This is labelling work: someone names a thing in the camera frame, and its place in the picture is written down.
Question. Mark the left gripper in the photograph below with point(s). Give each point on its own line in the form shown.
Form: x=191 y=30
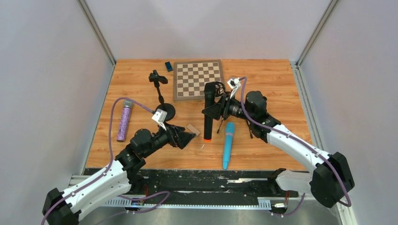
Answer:
x=173 y=136

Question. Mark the purple glitter microphone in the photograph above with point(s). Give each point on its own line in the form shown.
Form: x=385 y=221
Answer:
x=124 y=121

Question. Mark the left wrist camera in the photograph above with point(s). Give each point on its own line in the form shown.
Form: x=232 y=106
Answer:
x=159 y=117

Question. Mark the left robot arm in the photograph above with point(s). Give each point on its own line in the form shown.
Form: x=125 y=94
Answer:
x=70 y=206

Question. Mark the small wooden block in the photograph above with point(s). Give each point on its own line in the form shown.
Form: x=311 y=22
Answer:
x=193 y=129

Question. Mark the blue toy brick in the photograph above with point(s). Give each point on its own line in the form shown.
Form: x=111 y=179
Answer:
x=168 y=66

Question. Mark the black tripod mic stand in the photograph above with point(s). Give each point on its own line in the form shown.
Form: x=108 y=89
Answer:
x=220 y=89

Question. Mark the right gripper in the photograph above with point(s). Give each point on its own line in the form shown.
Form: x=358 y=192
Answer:
x=223 y=107

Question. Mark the black round-base mic stand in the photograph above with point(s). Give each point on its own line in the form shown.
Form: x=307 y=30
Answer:
x=155 y=78

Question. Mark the chessboard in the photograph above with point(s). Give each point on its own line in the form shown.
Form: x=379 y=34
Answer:
x=190 y=78

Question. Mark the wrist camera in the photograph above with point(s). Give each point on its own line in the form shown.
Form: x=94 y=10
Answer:
x=234 y=84
x=159 y=117

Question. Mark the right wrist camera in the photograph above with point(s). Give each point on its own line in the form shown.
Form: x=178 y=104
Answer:
x=234 y=84

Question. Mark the black microphone orange end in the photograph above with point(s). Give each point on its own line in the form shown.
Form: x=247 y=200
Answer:
x=209 y=93

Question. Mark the blue microphone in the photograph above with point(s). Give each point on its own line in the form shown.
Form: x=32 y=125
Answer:
x=229 y=134

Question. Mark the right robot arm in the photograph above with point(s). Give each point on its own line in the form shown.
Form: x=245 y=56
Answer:
x=328 y=177

